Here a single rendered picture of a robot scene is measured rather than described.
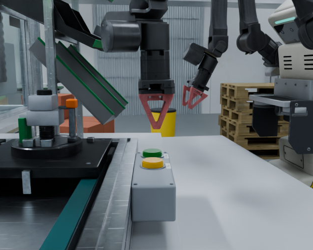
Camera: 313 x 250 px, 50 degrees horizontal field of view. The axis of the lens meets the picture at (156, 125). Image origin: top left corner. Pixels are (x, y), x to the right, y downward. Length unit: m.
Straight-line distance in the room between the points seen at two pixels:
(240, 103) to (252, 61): 4.63
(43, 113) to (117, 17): 0.24
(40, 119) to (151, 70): 0.24
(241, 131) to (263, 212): 3.60
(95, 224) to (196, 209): 0.33
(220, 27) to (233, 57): 7.34
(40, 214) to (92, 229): 0.18
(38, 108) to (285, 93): 0.82
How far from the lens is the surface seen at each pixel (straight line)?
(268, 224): 0.67
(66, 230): 0.44
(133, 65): 8.03
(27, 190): 0.63
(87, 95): 0.91
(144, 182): 0.54
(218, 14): 1.30
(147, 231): 0.61
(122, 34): 0.62
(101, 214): 0.44
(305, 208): 0.76
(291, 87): 1.19
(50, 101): 0.69
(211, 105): 8.51
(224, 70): 8.55
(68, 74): 0.93
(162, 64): 0.65
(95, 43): 0.90
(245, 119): 4.27
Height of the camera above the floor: 1.14
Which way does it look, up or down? 10 degrees down
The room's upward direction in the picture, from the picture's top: straight up
